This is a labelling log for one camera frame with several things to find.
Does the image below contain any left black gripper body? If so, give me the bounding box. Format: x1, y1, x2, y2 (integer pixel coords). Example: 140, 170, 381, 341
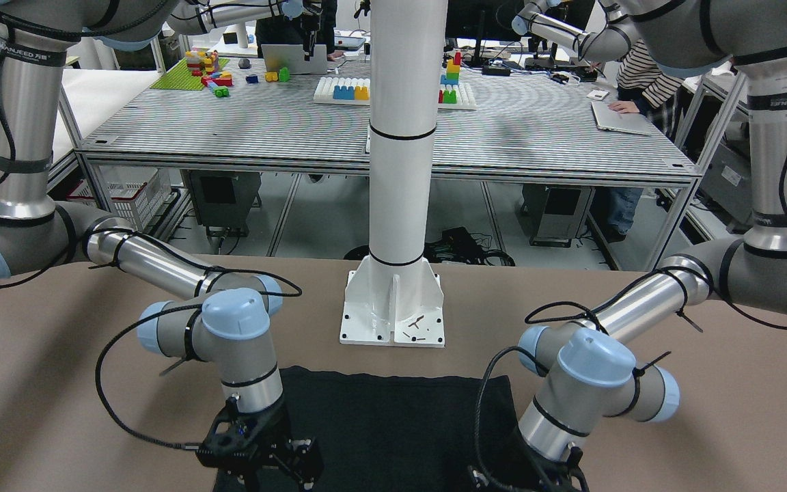
469, 440, 590, 491

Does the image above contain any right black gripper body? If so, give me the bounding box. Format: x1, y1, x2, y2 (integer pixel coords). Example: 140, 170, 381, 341
197, 396, 324, 491

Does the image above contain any black graphic t-shirt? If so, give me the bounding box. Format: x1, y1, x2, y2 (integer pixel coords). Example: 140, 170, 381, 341
213, 366, 538, 492

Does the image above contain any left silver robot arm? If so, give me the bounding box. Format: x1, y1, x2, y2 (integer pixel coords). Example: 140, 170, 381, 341
469, 1, 787, 491

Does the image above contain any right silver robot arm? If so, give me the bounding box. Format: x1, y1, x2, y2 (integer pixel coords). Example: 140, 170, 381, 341
0, 1, 324, 491

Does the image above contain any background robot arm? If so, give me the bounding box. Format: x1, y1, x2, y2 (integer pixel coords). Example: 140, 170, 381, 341
511, 1, 642, 62

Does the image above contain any white central robot column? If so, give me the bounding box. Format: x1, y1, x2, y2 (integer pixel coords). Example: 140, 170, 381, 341
338, 1, 447, 348

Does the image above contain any grey control box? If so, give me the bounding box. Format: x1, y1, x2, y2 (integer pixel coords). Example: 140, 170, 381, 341
181, 170, 260, 237
521, 183, 594, 248

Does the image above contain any white plastic basket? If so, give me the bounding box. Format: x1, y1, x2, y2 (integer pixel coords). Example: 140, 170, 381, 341
100, 166, 171, 231

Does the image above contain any striped aluminium work table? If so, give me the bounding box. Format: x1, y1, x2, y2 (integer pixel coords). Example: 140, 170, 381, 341
76, 55, 702, 273

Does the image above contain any white block tray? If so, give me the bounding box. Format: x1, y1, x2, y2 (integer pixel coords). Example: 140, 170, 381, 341
313, 76, 478, 110

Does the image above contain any silver laptop on table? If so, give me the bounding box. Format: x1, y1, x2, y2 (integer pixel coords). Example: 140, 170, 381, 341
591, 102, 654, 136

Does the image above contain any green lego baseplate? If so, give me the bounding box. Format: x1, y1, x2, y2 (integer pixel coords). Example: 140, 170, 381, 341
150, 58, 232, 91

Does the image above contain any open grey laptop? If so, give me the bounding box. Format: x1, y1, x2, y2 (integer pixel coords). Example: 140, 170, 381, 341
262, 44, 328, 74

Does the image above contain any person in striped shirt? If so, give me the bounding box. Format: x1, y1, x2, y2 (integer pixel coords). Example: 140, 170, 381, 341
592, 40, 684, 243

